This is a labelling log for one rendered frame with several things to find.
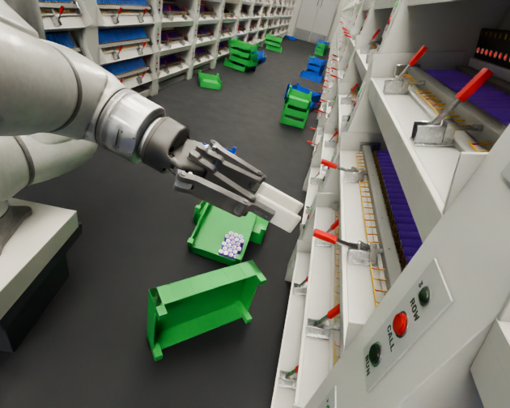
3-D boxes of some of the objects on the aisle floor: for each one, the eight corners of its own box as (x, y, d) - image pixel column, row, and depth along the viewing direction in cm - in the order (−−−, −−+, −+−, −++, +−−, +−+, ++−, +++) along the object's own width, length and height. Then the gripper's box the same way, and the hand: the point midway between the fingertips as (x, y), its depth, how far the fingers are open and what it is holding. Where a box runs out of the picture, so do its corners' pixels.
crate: (239, 269, 114) (240, 260, 107) (188, 251, 115) (186, 241, 108) (261, 205, 130) (264, 194, 124) (216, 190, 132) (217, 179, 125)
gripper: (170, 140, 52) (291, 207, 54) (114, 184, 39) (276, 270, 41) (184, 101, 48) (314, 175, 50) (126, 134, 35) (306, 234, 37)
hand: (277, 207), depth 45 cm, fingers open, 3 cm apart
